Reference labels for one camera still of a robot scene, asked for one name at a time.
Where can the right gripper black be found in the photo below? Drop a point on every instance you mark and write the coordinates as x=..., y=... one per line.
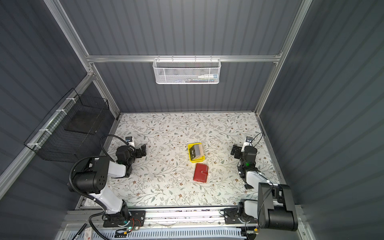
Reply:
x=238, y=154

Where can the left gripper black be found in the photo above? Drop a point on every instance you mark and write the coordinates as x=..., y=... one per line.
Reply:
x=138, y=154

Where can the red leather card holder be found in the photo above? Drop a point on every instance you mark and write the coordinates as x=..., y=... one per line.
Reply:
x=201, y=173

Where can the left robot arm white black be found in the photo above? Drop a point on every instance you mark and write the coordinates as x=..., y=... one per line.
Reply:
x=89, y=178

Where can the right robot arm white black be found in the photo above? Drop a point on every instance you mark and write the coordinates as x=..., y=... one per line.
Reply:
x=275, y=207

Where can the stack of credit cards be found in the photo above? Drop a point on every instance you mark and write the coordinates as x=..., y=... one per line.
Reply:
x=197, y=151

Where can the yellow plastic card tray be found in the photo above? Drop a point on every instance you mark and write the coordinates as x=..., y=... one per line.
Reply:
x=196, y=160

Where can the white tube in basket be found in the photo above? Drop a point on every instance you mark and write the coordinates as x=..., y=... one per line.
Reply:
x=209, y=77

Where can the small white red box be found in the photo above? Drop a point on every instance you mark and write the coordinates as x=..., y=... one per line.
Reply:
x=88, y=233

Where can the black pen on ledge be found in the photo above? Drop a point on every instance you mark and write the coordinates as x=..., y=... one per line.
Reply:
x=80, y=231

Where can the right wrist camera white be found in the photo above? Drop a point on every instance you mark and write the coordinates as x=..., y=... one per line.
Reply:
x=247, y=142

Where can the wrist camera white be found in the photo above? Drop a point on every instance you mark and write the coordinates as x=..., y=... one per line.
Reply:
x=247, y=142
x=130, y=141

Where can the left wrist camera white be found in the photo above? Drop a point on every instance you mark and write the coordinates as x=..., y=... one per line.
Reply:
x=130, y=141

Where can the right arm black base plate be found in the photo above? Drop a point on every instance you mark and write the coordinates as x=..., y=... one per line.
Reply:
x=235, y=216

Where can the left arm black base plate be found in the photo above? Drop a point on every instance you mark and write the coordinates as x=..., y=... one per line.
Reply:
x=128, y=219

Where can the black wire mesh basket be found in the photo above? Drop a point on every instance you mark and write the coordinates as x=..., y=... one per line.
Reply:
x=70, y=134

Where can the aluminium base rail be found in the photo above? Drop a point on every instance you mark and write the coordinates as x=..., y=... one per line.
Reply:
x=165, y=217

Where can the white wire mesh basket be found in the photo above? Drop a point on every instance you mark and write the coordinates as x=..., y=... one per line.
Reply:
x=185, y=73

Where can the white slotted cable duct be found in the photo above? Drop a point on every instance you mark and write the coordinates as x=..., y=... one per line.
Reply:
x=220, y=233

